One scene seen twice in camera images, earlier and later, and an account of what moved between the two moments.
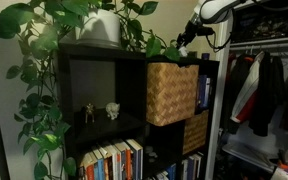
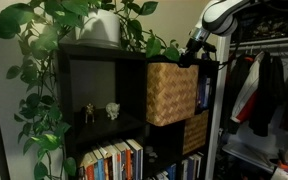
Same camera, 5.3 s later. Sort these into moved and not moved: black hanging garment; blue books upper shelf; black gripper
Moved: black gripper
Not moved: blue books upper shelf; black hanging garment
